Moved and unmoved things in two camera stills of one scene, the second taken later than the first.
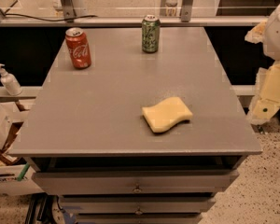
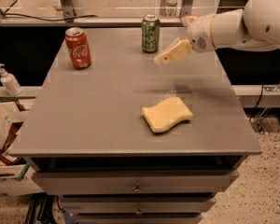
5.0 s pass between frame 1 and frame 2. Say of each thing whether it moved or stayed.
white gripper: moved
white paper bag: stayed
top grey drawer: stayed
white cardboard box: stayed
